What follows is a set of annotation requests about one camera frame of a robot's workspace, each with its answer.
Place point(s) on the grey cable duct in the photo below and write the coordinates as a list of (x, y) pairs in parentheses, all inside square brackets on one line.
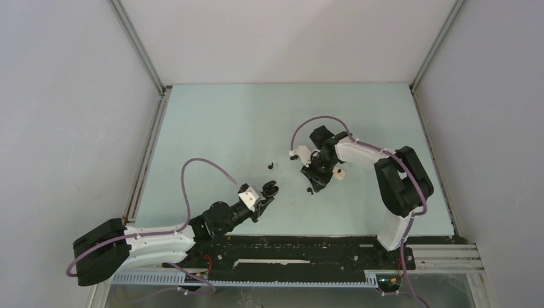
[(170, 278)]

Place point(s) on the black earbud charging case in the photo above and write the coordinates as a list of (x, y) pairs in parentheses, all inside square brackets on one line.
[(273, 186)]

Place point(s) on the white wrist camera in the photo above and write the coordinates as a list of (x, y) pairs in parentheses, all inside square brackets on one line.
[(304, 154), (249, 196)]

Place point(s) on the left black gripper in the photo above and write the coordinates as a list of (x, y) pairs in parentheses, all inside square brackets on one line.
[(260, 207)]

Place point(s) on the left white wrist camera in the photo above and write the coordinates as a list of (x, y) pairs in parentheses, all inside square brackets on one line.
[(249, 196)]

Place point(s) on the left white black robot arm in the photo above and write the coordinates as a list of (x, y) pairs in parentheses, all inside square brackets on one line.
[(112, 246)]

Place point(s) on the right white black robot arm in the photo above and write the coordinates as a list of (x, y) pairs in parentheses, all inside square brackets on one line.
[(403, 182)]

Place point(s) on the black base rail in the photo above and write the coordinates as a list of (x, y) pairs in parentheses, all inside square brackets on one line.
[(298, 258)]

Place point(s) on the beige earbud charging case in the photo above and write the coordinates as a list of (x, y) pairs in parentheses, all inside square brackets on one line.
[(339, 174)]

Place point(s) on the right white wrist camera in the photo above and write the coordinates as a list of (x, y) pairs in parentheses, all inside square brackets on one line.
[(304, 154)]

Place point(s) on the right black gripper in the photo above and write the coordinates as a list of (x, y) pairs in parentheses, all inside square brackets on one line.
[(318, 181)]

